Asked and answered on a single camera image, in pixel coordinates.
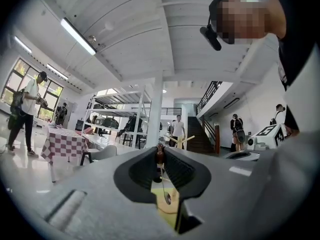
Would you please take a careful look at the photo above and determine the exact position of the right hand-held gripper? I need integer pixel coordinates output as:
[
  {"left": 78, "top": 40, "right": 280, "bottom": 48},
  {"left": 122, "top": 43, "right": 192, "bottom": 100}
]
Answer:
[{"left": 246, "top": 123, "right": 288, "bottom": 152}]

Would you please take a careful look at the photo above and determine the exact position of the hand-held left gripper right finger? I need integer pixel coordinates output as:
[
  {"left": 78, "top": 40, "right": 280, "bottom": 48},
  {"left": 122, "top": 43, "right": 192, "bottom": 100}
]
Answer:
[{"left": 163, "top": 131, "right": 318, "bottom": 240}]

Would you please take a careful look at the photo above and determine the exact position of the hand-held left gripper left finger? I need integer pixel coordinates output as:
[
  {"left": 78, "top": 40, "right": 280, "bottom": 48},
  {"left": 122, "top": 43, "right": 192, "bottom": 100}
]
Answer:
[{"left": 14, "top": 146, "right": 177, "bottom": 240}]

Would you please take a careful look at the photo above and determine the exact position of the yellow cup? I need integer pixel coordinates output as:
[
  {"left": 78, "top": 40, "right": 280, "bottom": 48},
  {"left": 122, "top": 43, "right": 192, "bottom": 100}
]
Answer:
[{"left": 151, "top": 187, "right": 181, "bottom": 215}]

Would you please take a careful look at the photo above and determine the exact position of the brown-handled metal spoon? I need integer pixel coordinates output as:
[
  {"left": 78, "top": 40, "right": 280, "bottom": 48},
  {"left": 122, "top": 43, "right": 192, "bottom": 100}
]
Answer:
[{"left": 152, "top": 143, "right": 173, "bottom": 206}]

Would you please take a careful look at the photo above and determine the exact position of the grey chair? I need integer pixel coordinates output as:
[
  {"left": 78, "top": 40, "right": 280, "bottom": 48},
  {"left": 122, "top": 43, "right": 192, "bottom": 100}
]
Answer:
[{"left": 79, "top": 144, "right": 118, "bottom": 166}]

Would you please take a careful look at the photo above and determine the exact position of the white long table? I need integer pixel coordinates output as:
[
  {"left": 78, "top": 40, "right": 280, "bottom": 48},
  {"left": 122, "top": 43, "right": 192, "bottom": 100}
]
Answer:
[{"left": 81, "top": 133, "right": 112, "bottom": 150}]

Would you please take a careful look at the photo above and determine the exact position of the dark wooden staircase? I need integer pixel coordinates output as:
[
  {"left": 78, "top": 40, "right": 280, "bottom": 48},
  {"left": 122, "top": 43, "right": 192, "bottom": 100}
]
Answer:
[{"left": 187, "top": 115, "right": 221, "bottom": 155}]

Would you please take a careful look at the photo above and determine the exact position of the checkered tablecloth table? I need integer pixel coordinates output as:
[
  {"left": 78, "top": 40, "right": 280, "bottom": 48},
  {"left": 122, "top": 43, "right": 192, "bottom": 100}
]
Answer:
[{"left": 40, "top": 125, "right": 89, "bottom": 183}]

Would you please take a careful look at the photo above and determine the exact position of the black balcony railing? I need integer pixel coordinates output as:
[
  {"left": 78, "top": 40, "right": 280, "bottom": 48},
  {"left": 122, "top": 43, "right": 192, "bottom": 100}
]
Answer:
[{"left": 195, "top": 80, "right": 224, "bottom": 115}]

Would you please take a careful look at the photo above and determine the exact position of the person's black printed shirt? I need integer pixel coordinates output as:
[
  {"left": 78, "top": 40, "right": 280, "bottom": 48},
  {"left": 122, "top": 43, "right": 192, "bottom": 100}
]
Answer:
[{"left": 271, "top": 0, "right": 320, "bottom": 132}]

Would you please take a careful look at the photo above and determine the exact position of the wooden branched stand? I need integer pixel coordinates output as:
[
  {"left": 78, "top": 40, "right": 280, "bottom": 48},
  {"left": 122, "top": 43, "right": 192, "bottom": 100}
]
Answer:
[{"left": 163, "top": 133, "right": 196, "bottom": 150}]

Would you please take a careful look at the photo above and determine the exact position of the white metal shelving rack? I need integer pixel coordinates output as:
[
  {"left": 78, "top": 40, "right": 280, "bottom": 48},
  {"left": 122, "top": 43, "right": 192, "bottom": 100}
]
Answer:
[{"left": 81, "top": 85, "right": 154, "bottom": 150}]

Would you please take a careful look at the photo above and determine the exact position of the white pillar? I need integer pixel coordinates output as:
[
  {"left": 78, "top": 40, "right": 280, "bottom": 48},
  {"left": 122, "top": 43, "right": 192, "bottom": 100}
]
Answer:
[{"left": 146, "top": 71, "right": 165, "bottom": 150}]

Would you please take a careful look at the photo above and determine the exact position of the person's head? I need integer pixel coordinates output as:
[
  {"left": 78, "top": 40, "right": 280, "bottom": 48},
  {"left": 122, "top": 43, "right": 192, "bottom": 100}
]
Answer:
[{"left": 215, "top": 0, "right": 287, "bottom": 45}]

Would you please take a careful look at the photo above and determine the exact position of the black-framed window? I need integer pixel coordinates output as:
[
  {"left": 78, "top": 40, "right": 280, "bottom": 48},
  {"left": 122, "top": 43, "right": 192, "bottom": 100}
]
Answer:
[{"left": 0, "top": 57, "right": 65, "bottom": 122}]

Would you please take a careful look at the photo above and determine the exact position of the long ceiling light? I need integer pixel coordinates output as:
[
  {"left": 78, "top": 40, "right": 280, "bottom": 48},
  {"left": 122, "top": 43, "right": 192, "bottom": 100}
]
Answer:
[
  {"left": 46, "top": 63, "right": 69, "bottom": 81},
  {"left": 13, "top": 35, "right": 33, "bottom": 54},
  {"left": 60, "top": 17, "right": 98, "bottom": 56}
]

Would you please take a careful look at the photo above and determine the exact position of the black head-worn camera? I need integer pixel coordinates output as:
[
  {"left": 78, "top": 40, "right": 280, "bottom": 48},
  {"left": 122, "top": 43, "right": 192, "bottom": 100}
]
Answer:
[{"left": 199, "top": 0, "right": 235, "bottom": 52}]

